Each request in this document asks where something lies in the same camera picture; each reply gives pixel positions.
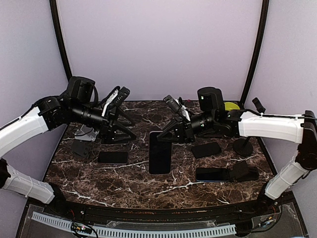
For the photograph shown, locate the purple phone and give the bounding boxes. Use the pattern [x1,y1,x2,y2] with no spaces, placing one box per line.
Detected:
[149,131,172,175]

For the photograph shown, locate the black front tripod phone stand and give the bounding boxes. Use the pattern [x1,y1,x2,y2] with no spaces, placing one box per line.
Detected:
[233,97,266,157]

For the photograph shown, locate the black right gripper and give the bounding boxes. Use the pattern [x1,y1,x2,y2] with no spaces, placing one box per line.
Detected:
[157,111,216,143]

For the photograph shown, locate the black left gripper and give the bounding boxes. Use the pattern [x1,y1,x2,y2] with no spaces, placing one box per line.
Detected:
[71,100,137,144]

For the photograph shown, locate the white folding phone stand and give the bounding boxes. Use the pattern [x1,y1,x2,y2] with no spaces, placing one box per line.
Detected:
[74,125,98,142]

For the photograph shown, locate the white cable duct strip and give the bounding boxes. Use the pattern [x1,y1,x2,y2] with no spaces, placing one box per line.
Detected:
[31,212,237,238]

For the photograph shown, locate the blue edged black phone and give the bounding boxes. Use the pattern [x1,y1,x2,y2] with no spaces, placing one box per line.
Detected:
[196,168,230,182]

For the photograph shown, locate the dark grey stand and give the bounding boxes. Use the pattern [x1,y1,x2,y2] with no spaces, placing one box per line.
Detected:
[71,140,92,159]

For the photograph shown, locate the dark phone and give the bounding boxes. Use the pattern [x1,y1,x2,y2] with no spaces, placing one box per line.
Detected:
[191,142,222,159]

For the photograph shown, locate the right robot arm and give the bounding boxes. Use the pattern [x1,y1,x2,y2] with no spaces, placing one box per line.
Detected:
[157,87,317,215]

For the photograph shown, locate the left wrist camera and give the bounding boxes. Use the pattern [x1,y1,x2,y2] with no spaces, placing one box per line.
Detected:
[107,87,130,110]

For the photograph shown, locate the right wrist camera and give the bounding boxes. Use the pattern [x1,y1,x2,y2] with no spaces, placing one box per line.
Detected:
[163,95,190,121]

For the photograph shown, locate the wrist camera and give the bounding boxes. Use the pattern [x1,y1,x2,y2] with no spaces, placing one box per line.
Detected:
[107,87,130,110]
[163,95,190,121]

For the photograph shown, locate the lime green plastic bowl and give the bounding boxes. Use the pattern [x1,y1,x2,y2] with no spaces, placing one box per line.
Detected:
[224,102,240,111]

